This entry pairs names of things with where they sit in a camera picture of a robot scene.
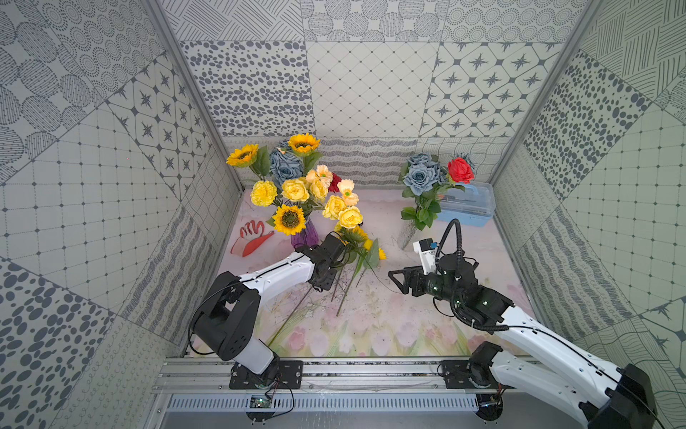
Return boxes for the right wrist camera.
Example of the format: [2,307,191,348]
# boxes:
[413,238,438,275]

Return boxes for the blue grey roses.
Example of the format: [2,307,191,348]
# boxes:
[400,153,448,197]

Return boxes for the red rose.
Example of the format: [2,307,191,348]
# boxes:
[448,157,474,184]

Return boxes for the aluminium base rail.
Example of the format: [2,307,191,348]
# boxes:
[152,357,498,394]

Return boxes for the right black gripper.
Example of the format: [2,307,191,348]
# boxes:
[388,265,464,307]

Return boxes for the blue plastic storage box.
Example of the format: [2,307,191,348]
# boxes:
[438,182,496,227]

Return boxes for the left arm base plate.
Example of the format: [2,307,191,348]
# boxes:
[230,359,304,390]

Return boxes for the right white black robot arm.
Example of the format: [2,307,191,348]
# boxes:
[389,219,661,428]

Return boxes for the purple ribbed vase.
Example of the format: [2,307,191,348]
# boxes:
[290,220,320,248]

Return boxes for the left bouquet yellow flowers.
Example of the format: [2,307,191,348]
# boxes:
[226,133,364,232]

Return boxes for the clear glass vase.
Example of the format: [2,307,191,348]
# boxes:
[398,220,423,251]

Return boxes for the red white hand-shaped tool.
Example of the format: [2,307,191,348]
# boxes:
[230,220,274,257]

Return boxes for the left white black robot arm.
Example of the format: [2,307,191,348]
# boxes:
[188,232,346,384]

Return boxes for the large sunflower vase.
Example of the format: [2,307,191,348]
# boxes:
[266,204,317,347]

